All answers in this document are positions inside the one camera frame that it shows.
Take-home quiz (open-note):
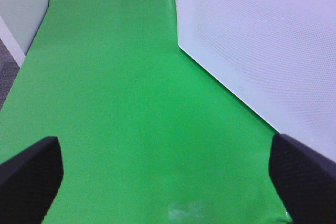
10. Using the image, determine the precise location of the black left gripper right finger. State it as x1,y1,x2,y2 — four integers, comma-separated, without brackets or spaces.
268,133,335,223

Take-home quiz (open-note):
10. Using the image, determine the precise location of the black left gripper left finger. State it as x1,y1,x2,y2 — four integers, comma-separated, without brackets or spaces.
1,136,64,223

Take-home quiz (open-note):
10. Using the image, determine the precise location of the white microwave door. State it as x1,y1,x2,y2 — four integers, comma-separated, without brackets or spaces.
176,0,335,160

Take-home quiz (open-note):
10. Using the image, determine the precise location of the green table cloth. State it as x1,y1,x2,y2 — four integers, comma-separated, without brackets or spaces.
1,0,293,223

